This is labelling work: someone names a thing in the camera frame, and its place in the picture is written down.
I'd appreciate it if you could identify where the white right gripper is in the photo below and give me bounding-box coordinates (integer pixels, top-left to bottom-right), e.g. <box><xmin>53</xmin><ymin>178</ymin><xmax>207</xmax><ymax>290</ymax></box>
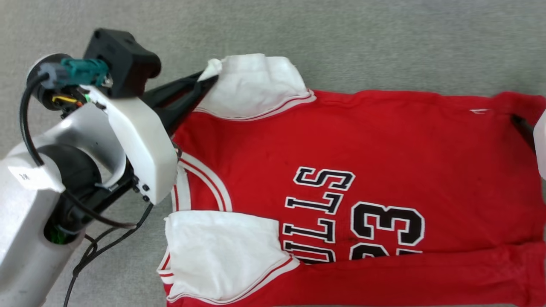
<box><xmin>511</xmin><ymin>110</ymin><xmax>546</xmax><ymax>180</ymax></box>

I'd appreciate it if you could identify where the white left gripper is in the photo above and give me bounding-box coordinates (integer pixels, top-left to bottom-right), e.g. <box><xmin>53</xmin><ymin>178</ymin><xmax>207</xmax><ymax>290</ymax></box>
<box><xmin>26</xmin><ymin>53</ymin><xmax>219</xmax><ymax>205</ymax></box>

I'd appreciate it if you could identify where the red and white basketball jersey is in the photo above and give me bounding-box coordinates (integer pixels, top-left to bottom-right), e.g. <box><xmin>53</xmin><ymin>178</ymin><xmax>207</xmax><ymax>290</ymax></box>
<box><xmin>157</xmin><ymin>53</ymin><xmax>546</xmax><ymax>307</ymax></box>

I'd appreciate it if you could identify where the teal camera cable plug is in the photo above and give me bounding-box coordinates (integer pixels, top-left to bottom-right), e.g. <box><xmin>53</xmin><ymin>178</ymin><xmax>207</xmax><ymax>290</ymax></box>
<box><xmin>60</xmin><ymin>58</ymin><xmax>110</xmax><ymax>88</ymax></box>

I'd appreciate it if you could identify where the thin black cable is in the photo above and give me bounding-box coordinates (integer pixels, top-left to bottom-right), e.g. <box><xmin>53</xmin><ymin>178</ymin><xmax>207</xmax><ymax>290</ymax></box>
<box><xmin>62</xmin><ymin>189</ymin><xmax>138</xmax><ymax>229</ymax></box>
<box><xmin>63</xmin><ymin>203</ymin><xmax>154</xmax><ymax>307</ymax></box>

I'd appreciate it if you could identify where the thick black camera cable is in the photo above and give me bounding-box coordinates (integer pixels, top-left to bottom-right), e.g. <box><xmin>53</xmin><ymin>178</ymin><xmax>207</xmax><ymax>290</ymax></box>
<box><xmin>19</xmin><ymin>72</ymin><xmax>54</xmax><ymax>168</ymax></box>

